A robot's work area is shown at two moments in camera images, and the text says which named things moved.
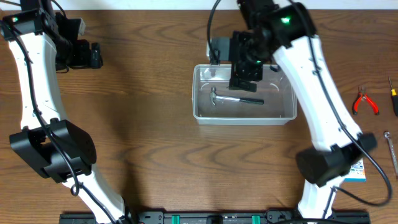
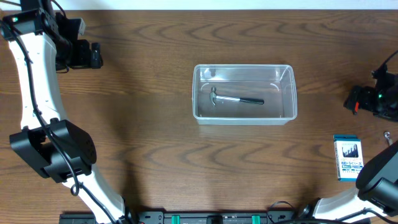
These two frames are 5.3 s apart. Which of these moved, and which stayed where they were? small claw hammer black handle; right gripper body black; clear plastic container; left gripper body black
Moved: right gripper body black
Stayed: small claw hammer black handle; left gripper body black; clear plastic container
